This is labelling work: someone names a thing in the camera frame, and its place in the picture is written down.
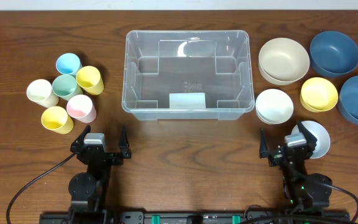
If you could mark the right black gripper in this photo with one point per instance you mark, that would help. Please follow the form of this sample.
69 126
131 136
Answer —
277 157

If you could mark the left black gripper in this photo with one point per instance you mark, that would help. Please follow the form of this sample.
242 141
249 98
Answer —
113 160

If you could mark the light grey small bowl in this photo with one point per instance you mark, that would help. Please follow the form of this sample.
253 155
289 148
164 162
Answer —
323 139

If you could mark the white small bowl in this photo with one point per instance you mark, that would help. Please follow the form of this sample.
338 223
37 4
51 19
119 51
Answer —
274 106

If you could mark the yellow small bowl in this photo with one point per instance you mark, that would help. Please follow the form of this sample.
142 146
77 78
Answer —
318 95

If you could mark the beige large bowl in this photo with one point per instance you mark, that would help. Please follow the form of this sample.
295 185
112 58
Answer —
283 61

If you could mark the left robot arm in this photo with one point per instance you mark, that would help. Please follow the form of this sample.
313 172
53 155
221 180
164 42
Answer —
88 189

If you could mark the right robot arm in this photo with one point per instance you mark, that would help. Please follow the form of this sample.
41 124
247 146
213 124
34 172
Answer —
306 191

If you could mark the clear plastic storage container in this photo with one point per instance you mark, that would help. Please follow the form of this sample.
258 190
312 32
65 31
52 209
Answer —
187 74

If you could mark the pink cup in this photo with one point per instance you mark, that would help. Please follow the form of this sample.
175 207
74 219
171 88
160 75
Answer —
82 108

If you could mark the yellow cup lower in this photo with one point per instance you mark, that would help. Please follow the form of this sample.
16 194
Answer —
56 119

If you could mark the yellow cup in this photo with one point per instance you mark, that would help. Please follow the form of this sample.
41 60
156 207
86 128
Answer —
56 119
89 78

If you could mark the yellow cup upper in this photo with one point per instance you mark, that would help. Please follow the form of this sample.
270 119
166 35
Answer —
89 78

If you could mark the green cup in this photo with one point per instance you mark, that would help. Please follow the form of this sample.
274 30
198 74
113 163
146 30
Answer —
66 87

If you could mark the cream white cup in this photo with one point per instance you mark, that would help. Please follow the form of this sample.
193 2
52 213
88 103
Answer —
40 92

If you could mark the light blue cup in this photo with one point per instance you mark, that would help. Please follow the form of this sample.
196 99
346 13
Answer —
68 64

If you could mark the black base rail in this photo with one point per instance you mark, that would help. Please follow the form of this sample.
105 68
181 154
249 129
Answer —
251 215

